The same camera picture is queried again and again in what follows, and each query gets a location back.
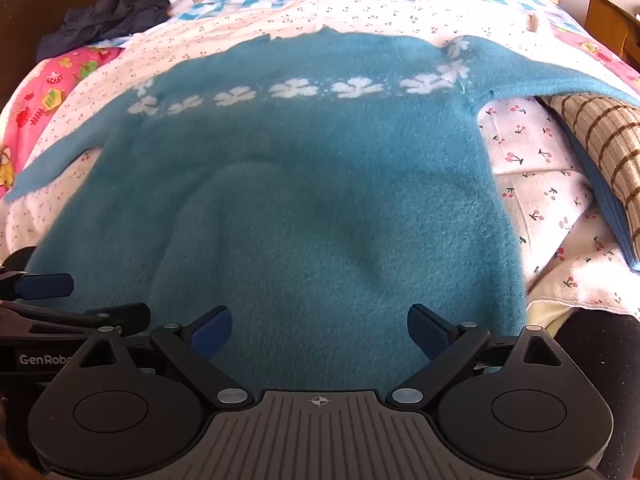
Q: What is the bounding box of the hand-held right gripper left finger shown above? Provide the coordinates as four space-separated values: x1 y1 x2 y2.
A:
70 305 256 408

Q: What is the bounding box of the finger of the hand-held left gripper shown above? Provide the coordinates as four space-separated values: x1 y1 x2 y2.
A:
0 301 152 335
0 246 75 301

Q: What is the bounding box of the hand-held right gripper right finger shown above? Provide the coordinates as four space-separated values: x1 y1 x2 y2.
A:
386 304 566 408

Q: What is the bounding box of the blue sweater with white flowers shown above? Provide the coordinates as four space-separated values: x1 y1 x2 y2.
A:
5 27 640 396

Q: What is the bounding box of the white cherry print sheet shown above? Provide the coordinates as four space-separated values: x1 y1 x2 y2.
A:
0 0 640 321

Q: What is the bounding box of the dark cloth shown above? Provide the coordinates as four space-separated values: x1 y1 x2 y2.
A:
547 307 640 480

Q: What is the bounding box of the beige brown striped sweater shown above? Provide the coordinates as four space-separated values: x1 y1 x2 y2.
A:
542 94 640 261

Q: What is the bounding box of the dark navy garment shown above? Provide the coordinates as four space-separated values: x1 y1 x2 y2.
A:
36 0 173 61

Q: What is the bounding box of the dark wooden headboard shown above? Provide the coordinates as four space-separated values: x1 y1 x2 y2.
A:
0 0 132 111

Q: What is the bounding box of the wooden cabinet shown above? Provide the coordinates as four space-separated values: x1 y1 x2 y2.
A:
585 0 640 67

